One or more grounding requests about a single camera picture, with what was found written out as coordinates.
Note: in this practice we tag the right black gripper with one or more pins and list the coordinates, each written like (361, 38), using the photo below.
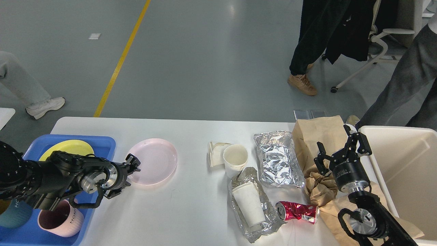
(346, 168)

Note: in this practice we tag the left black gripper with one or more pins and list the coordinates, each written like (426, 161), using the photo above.
(117, 174)

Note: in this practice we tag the pink plate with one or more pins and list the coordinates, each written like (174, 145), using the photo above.
(158, 161)

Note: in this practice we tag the pink ribbed mug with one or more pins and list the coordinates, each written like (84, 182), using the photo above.
(64, 221)

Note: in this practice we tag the teal mug yellow inside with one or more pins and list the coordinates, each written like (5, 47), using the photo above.
(14, 213)

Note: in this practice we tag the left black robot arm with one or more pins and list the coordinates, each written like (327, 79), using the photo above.
(84, 180)

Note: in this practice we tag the brown paper bag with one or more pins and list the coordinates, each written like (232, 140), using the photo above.
(329, 131)

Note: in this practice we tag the crumpled brown paper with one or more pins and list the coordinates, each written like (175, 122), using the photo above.
(320, 189)

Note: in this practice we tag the yellow plate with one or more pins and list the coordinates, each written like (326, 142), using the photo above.
(73, 146)

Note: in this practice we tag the metal floor plate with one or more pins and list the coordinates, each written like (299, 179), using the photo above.
(309, 114)

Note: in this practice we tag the beige plastic bin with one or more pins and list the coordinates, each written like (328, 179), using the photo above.
(404, 160)

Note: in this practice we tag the large aluminium foil sheet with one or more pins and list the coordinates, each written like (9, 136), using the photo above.
(278, 162)

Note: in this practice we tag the crushed red soda can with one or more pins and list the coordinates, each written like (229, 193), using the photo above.
(290, 210)

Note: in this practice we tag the person in grey trousers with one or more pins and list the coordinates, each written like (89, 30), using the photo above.
(416, 69)

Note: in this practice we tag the crumpled foil under cup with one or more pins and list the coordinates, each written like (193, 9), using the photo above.
(272, 221)

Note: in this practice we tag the crushed white paper cup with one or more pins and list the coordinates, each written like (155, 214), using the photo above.
(216, 151)

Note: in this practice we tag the lying white paper cup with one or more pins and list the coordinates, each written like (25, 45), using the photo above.
(248, 200)

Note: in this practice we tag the blue plastic tray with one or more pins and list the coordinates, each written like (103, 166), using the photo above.
(30, 234)

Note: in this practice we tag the upright white paper cup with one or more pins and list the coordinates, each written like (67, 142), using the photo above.
(235, 159)

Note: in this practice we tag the white office chair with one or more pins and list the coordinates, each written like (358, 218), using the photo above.
(371, 32)

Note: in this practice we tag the person in black clothes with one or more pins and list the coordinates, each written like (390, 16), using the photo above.
(333, 28)

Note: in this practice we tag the white table corner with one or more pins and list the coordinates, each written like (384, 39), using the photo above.
(5, 116)

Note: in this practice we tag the person in light jeans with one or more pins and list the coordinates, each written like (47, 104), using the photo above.
(15, 78)

